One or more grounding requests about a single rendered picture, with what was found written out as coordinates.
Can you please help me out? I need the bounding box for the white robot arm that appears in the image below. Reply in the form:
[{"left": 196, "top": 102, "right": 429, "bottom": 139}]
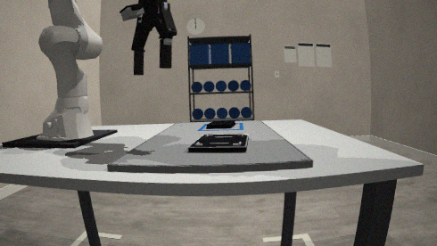
[{"left": 37, "top": 0, "right": 147, "bottom": 141}]

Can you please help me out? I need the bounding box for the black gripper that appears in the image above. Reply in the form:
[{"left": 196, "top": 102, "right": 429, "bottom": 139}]
[{"left": 131, "top": 0, "right": 177, "bottom": 75}]

